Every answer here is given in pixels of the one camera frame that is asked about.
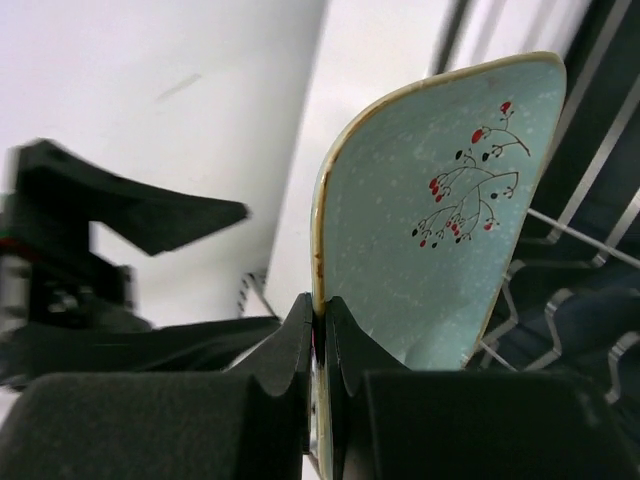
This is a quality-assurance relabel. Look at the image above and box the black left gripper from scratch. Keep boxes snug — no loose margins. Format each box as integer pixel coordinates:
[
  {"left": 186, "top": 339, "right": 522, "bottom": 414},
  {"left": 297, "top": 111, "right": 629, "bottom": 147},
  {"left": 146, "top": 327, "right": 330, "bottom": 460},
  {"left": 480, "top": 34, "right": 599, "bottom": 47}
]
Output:
[{"left": 1, "top": 139, "right": 280, "bottom": 390}]

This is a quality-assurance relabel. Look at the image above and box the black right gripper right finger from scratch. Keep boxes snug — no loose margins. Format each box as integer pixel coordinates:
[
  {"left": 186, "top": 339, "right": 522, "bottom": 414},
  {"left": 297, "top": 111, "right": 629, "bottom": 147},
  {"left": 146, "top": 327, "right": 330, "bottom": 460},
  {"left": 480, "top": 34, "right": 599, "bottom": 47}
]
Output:
[{"left": 326, "top": 298, "right": 639, "bottom": 479}]

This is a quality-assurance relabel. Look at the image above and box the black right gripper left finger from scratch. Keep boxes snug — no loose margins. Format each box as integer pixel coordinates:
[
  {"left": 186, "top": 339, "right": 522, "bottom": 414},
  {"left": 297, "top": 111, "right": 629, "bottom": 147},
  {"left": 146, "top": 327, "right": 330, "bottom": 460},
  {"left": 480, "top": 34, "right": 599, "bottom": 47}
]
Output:
[{"left": 1, "top": 294, "right": 312, "bottom": 479}]

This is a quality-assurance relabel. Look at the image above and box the light green rectangular plate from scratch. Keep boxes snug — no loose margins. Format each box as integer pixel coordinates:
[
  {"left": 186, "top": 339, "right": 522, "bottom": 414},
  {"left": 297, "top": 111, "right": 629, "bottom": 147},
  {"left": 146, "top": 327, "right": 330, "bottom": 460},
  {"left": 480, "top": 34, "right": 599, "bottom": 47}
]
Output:
[{"left": 311, "top": 51, "right": 566, "bottom": 479}]

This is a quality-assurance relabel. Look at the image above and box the black drip tray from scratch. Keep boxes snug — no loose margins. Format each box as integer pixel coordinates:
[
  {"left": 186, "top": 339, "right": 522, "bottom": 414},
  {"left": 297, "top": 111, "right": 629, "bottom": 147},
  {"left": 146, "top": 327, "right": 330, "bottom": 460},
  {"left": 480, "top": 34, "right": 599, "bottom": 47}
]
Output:
[{"left": 469, "top": 0, "right": 640, "bottom": 401}]

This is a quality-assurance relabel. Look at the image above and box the metal wire dish rack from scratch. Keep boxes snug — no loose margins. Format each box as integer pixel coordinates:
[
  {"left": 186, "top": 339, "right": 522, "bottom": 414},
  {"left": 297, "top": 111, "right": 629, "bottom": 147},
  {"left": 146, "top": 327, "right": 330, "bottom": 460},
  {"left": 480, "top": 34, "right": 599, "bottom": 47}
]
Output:
[{"left": 429, "top": 0, "right": 640, "bottom": 406}]

